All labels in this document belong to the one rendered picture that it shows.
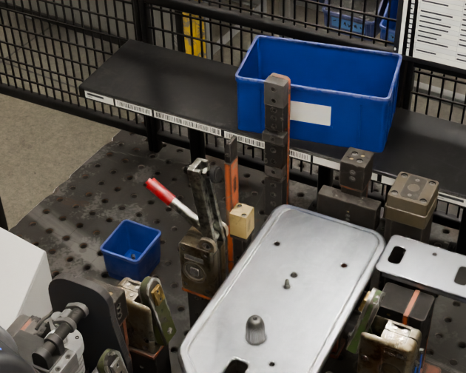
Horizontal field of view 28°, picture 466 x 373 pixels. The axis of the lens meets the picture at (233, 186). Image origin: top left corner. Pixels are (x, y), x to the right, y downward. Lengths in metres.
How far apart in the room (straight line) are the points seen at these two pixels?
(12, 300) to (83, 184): 0.65
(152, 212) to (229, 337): 0.74
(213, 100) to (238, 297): 0.54
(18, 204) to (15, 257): 1.66
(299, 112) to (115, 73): 0.47
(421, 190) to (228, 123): 0.44
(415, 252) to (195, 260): 0.39
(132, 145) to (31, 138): 1.30
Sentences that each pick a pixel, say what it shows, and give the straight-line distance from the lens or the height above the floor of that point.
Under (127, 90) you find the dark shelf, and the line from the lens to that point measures 2.04.
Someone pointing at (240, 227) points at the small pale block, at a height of 1.04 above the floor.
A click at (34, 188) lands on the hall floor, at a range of 3.44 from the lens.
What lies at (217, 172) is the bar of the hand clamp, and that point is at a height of 1.21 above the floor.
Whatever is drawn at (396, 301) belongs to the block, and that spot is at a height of 0.98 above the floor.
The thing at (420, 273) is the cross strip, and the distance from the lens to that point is 1.66.
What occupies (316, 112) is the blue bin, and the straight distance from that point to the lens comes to 1.82.
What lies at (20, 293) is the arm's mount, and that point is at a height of 0.95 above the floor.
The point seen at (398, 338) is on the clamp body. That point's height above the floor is 1.04.
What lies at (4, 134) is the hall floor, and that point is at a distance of 3.73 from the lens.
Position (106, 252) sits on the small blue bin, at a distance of 2.00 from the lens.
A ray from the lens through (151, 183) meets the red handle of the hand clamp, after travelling 1.60.
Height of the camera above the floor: 2.17
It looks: 40 degrees down
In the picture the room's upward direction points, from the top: 2 degrees counter-clockwise
